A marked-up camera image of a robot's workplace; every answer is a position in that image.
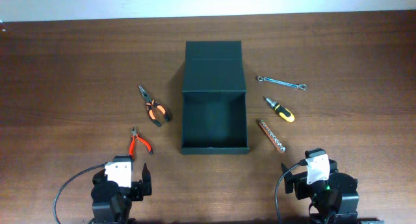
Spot right black cable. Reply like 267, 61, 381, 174
274, 158, 308, 224

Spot yellow black stubby screwdriver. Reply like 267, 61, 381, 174
263, 96, 295, 123

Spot black cable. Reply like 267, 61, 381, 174
53, 163, 107, 224
274, 158, 308, 224

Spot orange black needle-nose pliers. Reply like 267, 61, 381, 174
138, 85, 171, 127

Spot orange socket bit rail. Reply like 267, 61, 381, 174
257, 119, 286, 153

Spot small red-handled cutters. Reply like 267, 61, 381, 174
128, 127, 153, 160

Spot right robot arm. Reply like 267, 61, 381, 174
274, 148, 385, 224

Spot dark green open box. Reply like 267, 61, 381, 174
181, 41, 250, 155

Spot left black cable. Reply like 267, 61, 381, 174
53, 163, 107, 224

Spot silver double-ended wrench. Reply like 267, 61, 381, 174
256, 76, 307, 90

